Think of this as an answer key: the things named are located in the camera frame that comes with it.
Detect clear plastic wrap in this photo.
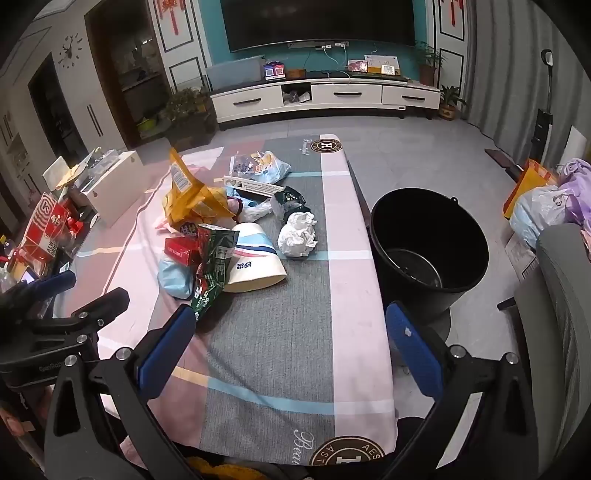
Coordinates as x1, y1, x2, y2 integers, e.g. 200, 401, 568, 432
238, 202, 274, 227

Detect light blue soft packet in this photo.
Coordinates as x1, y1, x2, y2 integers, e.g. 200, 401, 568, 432
158, 257, 197, 300

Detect checked tablecloth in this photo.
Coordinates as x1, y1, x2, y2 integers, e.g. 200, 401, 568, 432
60, 134, 400, 467

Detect white paper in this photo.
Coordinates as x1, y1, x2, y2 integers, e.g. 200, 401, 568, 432
277, 211, 319, 258

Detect black foil wrapper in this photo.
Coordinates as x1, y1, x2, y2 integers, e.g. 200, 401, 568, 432
270, 187, 311, 222

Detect large bushy potted plant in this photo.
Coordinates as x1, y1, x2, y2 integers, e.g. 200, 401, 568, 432
164, 87, 218, 153

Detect clear plastic bag with items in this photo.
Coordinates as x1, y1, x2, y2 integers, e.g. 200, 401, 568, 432
229, 150, 293, 190

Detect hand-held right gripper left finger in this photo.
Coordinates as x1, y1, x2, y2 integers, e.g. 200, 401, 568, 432
44, 305, 197, 480

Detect red knot wall decoration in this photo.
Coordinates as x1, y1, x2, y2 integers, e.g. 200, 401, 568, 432
443, 0, 465, 26
157, 0, 181, 35

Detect clear plastic box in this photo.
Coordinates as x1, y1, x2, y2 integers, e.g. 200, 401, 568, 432
88, 148, 122, 178

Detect white plastic bag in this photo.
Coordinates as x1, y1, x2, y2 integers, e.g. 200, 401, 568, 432
510, 185, 573, 250

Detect red cigarette box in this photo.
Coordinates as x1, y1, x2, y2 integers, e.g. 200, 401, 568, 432
165, 236, 200, 266

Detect translucent storage box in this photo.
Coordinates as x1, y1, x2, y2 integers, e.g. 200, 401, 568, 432
205, 56, 267, 90

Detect red white printed box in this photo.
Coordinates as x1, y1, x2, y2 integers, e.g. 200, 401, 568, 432
23, 193, 70, 264

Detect dark brown floor board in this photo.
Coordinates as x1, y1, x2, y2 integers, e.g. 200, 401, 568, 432
485, 148, 525, 181

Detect tall potted plant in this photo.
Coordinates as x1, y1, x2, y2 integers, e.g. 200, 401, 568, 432
414, 41, 446, 87

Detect orange shopping bag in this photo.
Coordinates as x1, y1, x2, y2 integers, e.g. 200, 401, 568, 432
503, 159, 561, 220

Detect white wooden box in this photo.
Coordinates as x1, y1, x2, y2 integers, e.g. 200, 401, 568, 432
81, 150, 144, 228

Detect cardboard box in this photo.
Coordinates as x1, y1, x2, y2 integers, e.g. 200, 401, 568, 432
42, 154, 93, 190

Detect black plastic bucket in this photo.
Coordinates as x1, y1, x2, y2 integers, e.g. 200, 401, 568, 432
369, 187, 490, 319

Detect white panel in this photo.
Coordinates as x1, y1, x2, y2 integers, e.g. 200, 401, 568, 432
561, 126, 591, 169

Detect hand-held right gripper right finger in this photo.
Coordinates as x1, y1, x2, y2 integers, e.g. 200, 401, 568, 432
385, 301, 541, 480

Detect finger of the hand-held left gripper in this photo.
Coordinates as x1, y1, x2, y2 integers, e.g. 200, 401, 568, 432
0, 270, 77, 324
18, 287, 131, 352

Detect small potted plant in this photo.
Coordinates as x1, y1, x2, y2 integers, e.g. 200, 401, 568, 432
438, 85, 467, 121

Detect grey curtain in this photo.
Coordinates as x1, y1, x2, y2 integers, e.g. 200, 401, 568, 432
462, 0, 591, 158

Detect purple clothes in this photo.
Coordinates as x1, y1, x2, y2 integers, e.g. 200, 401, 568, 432
556, 158, 591, 227

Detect yellow snack bag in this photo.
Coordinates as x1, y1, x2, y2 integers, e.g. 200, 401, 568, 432
163, 148, 232, 232

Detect white television cabinet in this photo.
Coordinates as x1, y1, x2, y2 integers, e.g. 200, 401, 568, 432
210, 74, 441, 124

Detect white paper cup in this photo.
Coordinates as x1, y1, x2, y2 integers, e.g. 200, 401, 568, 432
222, 222, 288, 294

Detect white card stand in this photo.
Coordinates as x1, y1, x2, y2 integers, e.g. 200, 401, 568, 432
365, 54, 399, 75

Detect long white printed box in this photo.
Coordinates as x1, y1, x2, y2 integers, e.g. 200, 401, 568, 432
223, 175, 284, 197

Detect black wall clock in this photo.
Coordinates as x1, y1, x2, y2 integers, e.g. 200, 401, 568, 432
58, 34, 84, 69

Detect large black television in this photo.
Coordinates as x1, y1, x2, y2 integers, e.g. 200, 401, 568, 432
219, 0, 415, 54

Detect green snack packet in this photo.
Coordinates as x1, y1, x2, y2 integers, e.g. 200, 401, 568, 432
193, 224, 241, 321

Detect grey sofa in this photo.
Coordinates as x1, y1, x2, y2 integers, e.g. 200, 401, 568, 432
512, 224, 591, 476

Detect flat white paper package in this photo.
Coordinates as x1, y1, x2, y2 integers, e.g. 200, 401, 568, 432
505, 235, 539, 282

